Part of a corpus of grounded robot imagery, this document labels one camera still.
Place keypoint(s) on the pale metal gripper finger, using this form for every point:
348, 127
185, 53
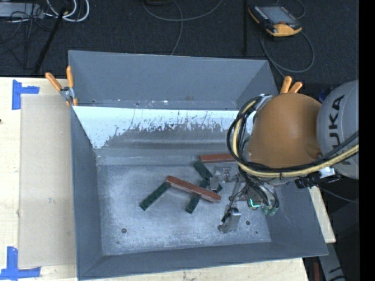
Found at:
220, 174
231, 219

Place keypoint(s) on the red-brown flat block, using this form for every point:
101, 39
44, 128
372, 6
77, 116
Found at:
192, 188
215, 157

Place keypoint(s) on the dark green flat block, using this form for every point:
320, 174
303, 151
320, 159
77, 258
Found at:
202, 169
155, 196
192, 204

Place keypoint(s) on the grey metal bin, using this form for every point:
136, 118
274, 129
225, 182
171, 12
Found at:
164, 227

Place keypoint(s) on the pale wood flat board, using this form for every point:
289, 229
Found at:
47, 180

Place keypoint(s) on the black cylinder on white bracket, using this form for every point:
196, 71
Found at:
316, 181

